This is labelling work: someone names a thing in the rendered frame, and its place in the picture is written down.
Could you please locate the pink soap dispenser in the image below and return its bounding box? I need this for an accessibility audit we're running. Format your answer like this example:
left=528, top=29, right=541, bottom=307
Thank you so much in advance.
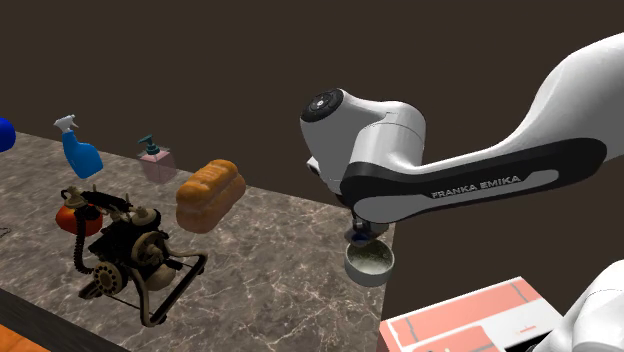
left=136, top=134, right=178, bottom=185

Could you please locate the grey round bowl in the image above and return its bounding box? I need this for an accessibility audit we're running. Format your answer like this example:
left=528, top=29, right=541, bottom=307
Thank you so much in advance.
left=343, top=239, right=396, bottom=288

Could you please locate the black vintage rotary telephone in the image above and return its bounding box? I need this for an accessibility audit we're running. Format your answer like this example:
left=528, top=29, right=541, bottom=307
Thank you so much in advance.
left=60, top=186, right=210, bottom=328

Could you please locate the brown bread loaf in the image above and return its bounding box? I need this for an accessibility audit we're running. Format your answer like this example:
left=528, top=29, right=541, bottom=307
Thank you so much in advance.
left=174, top=158, right=248, bottom=235

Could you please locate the red round vessel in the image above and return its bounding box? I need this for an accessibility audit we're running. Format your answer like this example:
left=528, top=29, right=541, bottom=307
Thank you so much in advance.
left=54, top=204, right=105, bottom=238

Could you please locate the blue round object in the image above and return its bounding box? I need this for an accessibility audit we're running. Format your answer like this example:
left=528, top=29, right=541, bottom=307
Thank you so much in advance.
left=0, top=117, right=17, bottom=154

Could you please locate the pink and white robot stand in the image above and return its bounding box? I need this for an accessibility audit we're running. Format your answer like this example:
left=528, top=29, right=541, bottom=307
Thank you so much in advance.
left=378, top=275, right=565, bottom=352

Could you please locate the blue spray bottle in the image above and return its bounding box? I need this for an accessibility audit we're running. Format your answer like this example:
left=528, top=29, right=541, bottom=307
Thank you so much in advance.
left=52, top=113, right=105, bottom=181

